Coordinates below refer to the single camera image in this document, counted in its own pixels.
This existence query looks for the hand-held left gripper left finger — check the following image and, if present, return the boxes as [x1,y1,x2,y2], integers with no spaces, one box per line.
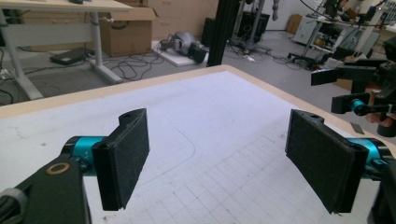
[62,107,150,212]

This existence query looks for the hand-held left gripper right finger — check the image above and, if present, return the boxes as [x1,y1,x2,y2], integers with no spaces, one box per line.
[284,108,390,216]

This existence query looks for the grey tape piece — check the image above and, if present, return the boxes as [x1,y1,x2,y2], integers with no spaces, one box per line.
[349,121,365,136]

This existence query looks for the cluttered work table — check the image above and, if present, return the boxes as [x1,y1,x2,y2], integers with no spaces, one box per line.
[288,0,396,71]

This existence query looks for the small cardboard box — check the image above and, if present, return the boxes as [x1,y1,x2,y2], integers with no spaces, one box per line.
[286,13,304,35]

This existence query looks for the black box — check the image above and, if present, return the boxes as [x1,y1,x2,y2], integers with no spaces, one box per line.
[236,11,271,45]

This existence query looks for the white grid mat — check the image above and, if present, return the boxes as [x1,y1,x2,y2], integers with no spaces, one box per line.
[0,70,385,224]

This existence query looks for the white floor board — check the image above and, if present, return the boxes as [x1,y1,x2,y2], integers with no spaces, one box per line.
[152,40,209,68]

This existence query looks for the flat black device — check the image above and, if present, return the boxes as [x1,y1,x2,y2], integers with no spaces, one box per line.
[49,46,95,66]

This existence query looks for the brown cardboard box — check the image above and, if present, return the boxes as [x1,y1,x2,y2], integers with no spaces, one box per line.
[99,7,160,58]

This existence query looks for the grey robot head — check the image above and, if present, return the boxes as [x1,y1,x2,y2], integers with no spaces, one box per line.
[160,31,209,64]

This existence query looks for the white desk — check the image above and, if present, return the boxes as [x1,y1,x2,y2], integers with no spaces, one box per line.
[0,0,134,101]

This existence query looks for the loose black floor cables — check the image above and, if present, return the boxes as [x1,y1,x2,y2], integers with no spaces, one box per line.
[102,50,166,83]

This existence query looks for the black metal frame stand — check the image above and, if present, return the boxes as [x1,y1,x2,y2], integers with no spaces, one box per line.
[206,0,243,68]

